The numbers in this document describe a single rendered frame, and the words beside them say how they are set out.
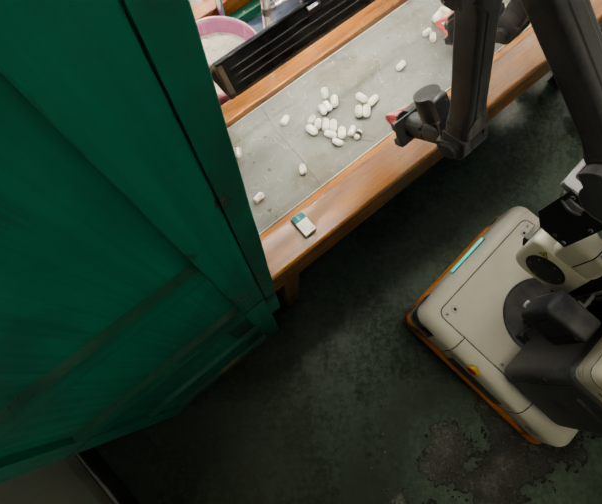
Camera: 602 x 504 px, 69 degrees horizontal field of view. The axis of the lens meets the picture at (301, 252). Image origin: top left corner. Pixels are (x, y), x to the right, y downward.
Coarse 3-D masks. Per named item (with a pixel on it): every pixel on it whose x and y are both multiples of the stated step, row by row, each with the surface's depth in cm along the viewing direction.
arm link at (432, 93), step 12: (432, 84) 90; (420, 96) 89; (432, 96) 87; (444, 96) 87; (420, 108) 90; (432, 108) 88; (444, 108) 88; (432, 120) 90; (444, 120) 89; (444, 144) 89; (444, 156) 91; (456, 156) 89
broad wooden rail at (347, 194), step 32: (512, 64) 124; (544, 64) 126; (448, 96) 121; (512, 96) 133; (384, 160) 116; (416, 160) 116; (320, 192) 115; (352, 192) 113; (384, 192) 115; (288, 224) 111; (320, 224) 111; (352, 224) 122; (288, 256) 109
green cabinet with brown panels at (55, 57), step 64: (0, 0) 16; (64, 0) 17; (128, 0) 19; (0, 64) 17; (64, 64) 19; (128, 64) 22; (192, 64) 24; (0, 128) 21; (64, 128) 22; (128, 128) 25; (192, 128) 29; (0, 192) 25; (64, 192) 28; (128, 192) 30; (192, 192) 37; (0, 256) 29; (64, 256) 34; (128, 256) 41; (192, 256) 48; (256, 256) 65; (0, 320) 35; (64, 320) 43; (128, 320) 52; (192, 320) 76; (0, 384) 44; (64, 384) 53; (128, 384) 82; (0, 448) 61; (64, 448) 81
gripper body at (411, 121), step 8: (408, 112) 100; (416, 112) 99; (400, 120) 99; (408, 120) 99; (416, 120) 97; (392, 128) 100; (400, 128) 100; (408, 128) 99; (416, 128) 97; (400, 136) 101; (408, 136) 102; (416, 136) 99; (400, 144) 102
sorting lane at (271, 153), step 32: (416, 0) 132; (384, 32) 129; (416, 32) 129; (320, 64) 126; (352, 64) 126; (384, 64) 127; (416, 64) 127; (448, 64) 127; (288, 96) 124; (320, 96) 124; (352, 96) 124; (384, 96) 124; (256, 128) 121; (288, 128) 121; (320, 128) 121; (384, 128) 121; (256, 160) 118; (288, 160) 118; (320, 160) 118; (352, 160) 119; (256, 192) 116; (288, 192) 116; (256, 224) 114
